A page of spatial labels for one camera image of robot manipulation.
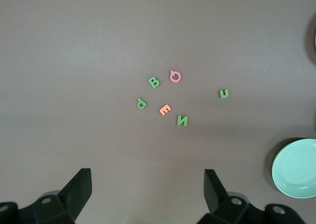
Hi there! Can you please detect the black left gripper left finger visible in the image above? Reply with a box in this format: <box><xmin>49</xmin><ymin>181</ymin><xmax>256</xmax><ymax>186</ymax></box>
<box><xmin>0</xmin><ymin>168</ymin><xmax>92</xmax><ymax>224</ymax></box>

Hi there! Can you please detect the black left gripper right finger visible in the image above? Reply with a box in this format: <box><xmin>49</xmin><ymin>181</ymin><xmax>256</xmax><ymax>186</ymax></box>
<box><xmin>197</xmin><ymin>169</ymin><xmax>307</xmax><ymax>224</ymax></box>

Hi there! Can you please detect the green foam letter N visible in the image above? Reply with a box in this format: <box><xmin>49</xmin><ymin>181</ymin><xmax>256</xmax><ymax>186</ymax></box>
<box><xmin>176</xmin><ymin>115</ymin><xmax>189</xmax><ymax>127</ymax></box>

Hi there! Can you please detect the green foam letter p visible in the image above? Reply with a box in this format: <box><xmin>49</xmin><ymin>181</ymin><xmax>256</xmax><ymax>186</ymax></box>
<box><xmin>136</xmin><ymin>97</ymin><xmax>148</xmax><ymax>110</ymax></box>

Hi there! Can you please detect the green foam letter B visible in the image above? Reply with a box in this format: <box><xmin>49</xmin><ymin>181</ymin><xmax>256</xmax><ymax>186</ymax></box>
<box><xmin>147</xmin><ymin>76</ymin><xmax>160</xmax><ymax>89</ymax></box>

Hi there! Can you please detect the green plate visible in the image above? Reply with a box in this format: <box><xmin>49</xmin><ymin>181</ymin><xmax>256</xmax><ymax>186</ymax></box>
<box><xmin>271</xmin><ymin>138</ymin><xmax>316</xmax><ymax>199</ymax></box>

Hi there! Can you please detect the orange foam letter E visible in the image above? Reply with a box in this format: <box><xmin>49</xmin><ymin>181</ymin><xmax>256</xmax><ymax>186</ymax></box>
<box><xmin>159</xmin><ymin>104</ymin><xmax>172</xmax><ymax>116</ymax></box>

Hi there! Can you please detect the pink foam letter Q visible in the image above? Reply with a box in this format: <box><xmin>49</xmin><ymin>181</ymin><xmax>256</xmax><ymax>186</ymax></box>
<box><xmin>169</xmin><ymin>70</ymin><xmax>183</xmax><ymax>84</ymax></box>

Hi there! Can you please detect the brown table mat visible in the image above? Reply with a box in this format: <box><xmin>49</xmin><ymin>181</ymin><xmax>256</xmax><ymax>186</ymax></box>
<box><xmin>0</xmin><ymin>0</ymin><xmax>316</xmax><ymax>224</ymax></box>

